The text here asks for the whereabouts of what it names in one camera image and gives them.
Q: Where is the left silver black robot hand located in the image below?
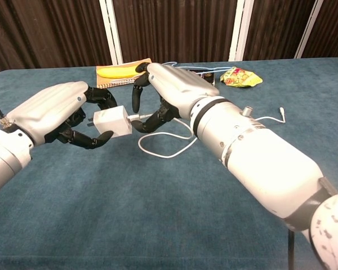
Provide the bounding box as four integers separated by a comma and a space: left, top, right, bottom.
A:
5, 80, 119, 150

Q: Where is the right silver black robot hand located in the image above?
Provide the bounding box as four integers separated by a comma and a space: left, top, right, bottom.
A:
131, 62, 221, 134

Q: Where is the white charging cable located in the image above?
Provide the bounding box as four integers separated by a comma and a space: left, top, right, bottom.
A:
128, 106, 287, 160

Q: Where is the white power adapter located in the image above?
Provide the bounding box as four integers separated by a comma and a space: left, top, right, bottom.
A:
86, 105, 134, 139

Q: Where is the black battery pack box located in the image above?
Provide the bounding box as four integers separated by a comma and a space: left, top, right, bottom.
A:
189, 69, 216, 87

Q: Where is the brown pleated screen panel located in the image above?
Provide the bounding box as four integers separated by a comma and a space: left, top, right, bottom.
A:
0, 0, 113, 73
112, 0, 238, 64
301, 0, 338, 59
242, 0, 318, 61

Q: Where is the spiral notebook with tan cover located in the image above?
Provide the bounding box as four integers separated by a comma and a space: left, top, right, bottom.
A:
95, 57, 153, 90

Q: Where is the yellow crumpled snack bag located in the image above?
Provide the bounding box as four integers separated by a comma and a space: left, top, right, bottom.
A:
220, 66, 264, 89

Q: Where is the yellow banana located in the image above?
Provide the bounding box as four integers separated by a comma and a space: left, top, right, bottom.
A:
97, 65, 143, 79

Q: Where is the teal tablecloth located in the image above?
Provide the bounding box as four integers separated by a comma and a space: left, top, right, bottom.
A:
0, 57, 338, 270

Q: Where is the light blue wire hanger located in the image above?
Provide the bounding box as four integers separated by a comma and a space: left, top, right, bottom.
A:
110, 60, 235, 84

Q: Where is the white screen frame post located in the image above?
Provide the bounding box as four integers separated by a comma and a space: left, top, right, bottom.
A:
294, 0, 325, 60
228, 0, 255, 62
99, 0, 124, 65

